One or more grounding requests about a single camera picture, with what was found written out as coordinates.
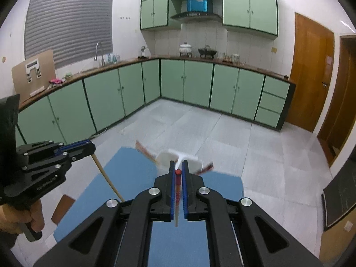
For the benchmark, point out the cardboard box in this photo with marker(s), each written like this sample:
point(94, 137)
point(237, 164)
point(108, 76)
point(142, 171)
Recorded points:
point(336, 242)

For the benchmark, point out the black cooking pot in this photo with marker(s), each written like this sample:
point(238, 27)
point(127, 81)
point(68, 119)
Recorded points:
point(207, 52)

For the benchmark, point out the blue felt table mat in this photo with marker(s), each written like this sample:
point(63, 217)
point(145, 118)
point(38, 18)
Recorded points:
point(133, 172)

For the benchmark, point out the black chalkboard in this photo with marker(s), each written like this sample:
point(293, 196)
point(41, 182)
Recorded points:
point(342, 197)

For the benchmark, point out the range hood with blue film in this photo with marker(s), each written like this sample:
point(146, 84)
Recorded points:
point(199, 2)

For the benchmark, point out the brown cardboard sheet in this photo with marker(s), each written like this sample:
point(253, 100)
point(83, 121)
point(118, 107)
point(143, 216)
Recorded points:
point(19, 83)

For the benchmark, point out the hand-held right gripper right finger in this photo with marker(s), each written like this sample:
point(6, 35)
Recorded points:
point(185, 194)

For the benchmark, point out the red patterned dark-tipped chopstick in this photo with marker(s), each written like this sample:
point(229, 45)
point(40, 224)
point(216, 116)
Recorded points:
point(143, 150)
point(208, 167)

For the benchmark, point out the bottles beside sink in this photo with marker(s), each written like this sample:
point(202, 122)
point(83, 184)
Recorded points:
point(113, 59)

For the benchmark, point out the plain bamboo chopstick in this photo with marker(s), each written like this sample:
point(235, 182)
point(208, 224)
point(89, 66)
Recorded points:
point(107, 178)

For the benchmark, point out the pink cloth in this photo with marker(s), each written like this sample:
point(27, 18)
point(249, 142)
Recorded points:
point(55, 81)

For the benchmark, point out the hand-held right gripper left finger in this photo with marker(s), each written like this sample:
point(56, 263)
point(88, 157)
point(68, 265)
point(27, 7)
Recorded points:
point(173, 194)

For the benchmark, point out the white plastic utensil holder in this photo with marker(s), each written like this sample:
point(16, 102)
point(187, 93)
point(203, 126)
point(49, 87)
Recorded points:
point(194, 165)
point(162, 160)

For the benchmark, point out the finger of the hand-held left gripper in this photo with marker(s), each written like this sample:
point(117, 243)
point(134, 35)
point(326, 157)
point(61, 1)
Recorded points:
point(75, 146)
point(47, 165)

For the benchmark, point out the green upper wall cabinets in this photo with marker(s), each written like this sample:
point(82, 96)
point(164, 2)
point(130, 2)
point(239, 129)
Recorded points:
point(250, 5)

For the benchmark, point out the grey window blind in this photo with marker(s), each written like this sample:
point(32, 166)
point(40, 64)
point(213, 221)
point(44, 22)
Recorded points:
point(69, 25)

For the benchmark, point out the group of glass jars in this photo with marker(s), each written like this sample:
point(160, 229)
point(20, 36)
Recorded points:
point(229, 57)

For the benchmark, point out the pink door notice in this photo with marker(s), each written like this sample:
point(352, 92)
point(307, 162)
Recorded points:
point(329, 60)

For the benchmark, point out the white cooking pot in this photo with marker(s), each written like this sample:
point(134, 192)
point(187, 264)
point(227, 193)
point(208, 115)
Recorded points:
point(185, 48)

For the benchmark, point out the brown wooden door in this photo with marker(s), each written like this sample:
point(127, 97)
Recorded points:
point(308, 75)

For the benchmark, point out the green drawer cabinet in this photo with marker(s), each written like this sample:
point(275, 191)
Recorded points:
point(274, 100)

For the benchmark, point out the person's left hand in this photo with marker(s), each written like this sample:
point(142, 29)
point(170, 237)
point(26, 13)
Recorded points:
point(36, 214)

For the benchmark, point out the chrome sink faucet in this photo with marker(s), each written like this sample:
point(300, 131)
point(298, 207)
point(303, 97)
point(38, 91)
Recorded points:
point(102, 61)

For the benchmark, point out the row of green base cabinets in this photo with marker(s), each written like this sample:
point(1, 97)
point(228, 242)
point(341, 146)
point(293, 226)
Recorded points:
point(103, 100)

